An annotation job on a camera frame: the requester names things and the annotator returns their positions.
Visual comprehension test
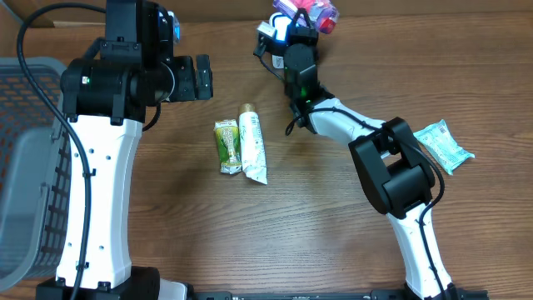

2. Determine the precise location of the teal snack packet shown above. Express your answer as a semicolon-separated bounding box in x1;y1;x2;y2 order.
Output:
414;119;476;175

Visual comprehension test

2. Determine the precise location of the grey plastic mesh basket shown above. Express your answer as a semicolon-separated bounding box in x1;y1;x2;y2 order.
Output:
1;57;71;291

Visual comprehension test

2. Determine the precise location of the white tube gold cap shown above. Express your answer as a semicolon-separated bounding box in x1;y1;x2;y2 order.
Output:
238;103;267;185

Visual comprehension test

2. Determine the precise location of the white barcode scanner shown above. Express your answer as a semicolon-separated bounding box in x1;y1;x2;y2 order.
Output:
269;12;291;69

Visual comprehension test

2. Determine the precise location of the red purple snack pack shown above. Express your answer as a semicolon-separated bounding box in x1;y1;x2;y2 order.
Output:
272;0;340;34

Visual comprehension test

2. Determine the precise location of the green drink carton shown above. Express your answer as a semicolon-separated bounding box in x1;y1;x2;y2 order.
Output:
214;119;242;175

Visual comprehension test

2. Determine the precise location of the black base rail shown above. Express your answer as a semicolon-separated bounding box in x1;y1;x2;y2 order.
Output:
189;290;409;300

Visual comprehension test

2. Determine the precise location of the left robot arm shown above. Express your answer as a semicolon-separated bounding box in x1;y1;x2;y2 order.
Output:
36;0;213;300

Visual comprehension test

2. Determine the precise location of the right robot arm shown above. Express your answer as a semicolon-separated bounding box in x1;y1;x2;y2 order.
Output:
270;8;460;299

